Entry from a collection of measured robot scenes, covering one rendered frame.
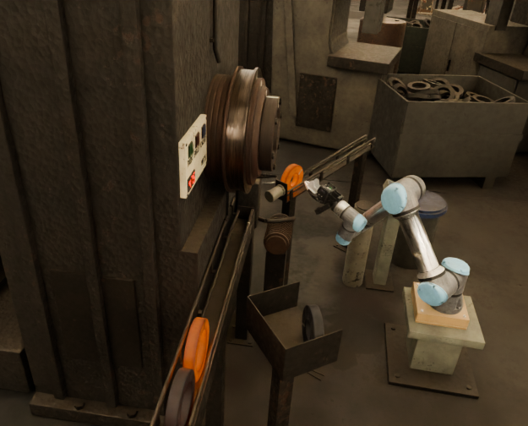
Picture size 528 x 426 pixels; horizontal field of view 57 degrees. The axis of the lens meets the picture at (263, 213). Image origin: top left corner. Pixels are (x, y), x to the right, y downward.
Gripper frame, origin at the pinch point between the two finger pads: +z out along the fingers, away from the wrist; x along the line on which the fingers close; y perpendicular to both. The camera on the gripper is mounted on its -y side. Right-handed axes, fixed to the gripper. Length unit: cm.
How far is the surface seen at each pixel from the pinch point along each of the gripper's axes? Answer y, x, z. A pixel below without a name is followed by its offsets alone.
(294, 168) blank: 3.4, 1.1, 8.9
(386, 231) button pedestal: -24, -43, -35
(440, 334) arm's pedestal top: -14, 2, -90
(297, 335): 6, 74, -57
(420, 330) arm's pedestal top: -17, 6, -83
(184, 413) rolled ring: 9, 122, -55
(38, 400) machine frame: -69, 133, 5
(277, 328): 5, 77, -50
